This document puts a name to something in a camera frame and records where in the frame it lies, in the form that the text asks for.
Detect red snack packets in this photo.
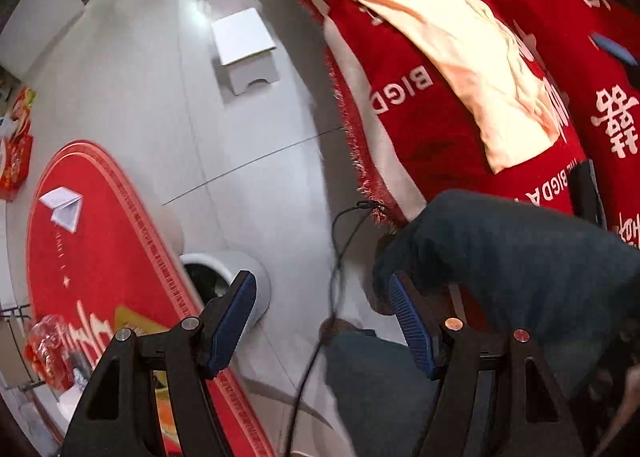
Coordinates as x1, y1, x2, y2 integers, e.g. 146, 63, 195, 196
0, 86, 37, 202

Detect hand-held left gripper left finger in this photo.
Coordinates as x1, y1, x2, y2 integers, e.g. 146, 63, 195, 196
60, 269, 258, 457

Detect white step stool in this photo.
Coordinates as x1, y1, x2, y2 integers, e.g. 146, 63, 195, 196
210, 7, 280, 98

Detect clear bag of red items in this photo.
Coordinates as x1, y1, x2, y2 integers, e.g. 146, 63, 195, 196
23, 314, 99, 391

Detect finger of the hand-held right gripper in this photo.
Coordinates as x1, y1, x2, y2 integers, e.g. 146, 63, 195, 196
589, 32, 639, 66

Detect red round rug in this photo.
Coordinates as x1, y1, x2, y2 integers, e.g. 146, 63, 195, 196
25, 140, 276, 457

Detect person's brown shoe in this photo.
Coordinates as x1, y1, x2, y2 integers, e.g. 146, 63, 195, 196
319, 318, 362, 344

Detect cream cloth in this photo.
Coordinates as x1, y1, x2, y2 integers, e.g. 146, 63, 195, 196
335, 0, 571, 175

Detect black cable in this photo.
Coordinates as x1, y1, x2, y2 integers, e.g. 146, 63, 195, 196
284, 201, 383, 457

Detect red printed blanket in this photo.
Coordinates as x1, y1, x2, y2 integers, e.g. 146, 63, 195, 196
252, 0, 640, 249

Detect white folded paper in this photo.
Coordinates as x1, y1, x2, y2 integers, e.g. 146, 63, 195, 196
39, 186, 83, 234

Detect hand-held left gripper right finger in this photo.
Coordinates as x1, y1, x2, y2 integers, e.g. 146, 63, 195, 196
387, 272, 586, 457

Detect person's leg in jeans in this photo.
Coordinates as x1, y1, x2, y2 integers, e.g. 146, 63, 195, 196
372, 188, 640, 368
322, 329, 451, 457

